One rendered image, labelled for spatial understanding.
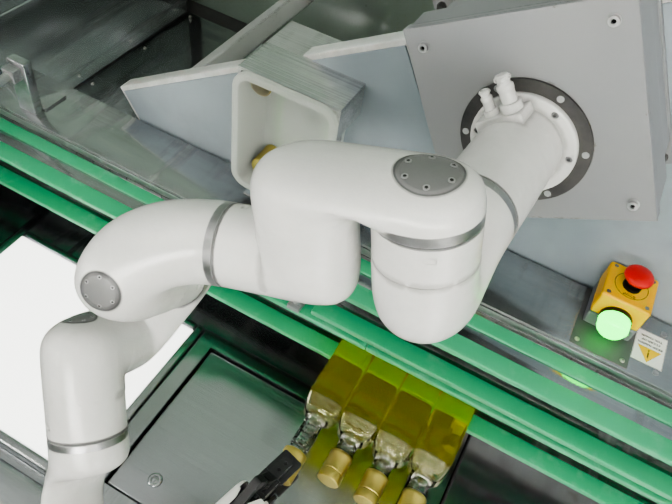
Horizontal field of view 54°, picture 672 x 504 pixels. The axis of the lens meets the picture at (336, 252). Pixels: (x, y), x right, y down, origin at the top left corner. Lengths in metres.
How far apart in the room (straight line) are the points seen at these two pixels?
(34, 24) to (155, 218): 1.04
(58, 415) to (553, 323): 0.66
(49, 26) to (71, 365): 1.06
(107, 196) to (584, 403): 0.83
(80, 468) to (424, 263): 0.43
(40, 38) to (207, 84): 0.57
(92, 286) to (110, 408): 0.16
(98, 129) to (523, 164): 0.86
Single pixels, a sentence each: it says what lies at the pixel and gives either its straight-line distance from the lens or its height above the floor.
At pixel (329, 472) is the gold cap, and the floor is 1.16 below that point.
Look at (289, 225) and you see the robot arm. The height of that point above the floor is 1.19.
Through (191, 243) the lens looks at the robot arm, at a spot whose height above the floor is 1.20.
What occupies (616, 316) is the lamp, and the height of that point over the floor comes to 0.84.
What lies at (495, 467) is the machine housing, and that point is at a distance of 1.23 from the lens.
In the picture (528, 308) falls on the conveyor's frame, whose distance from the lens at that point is 1.01.
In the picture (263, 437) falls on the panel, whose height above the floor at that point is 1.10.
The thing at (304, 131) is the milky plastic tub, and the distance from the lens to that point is 1.08.
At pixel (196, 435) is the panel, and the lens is 1.13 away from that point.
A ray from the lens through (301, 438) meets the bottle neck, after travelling 0.97.
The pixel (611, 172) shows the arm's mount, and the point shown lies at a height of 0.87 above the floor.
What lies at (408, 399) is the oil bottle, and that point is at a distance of 1.02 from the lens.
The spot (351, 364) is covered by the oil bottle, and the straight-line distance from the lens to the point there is 1.02.
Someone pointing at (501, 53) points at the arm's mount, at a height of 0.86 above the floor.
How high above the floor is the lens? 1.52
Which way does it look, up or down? 38 degrees down
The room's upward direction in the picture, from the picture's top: 144 degrees counter-clockwise
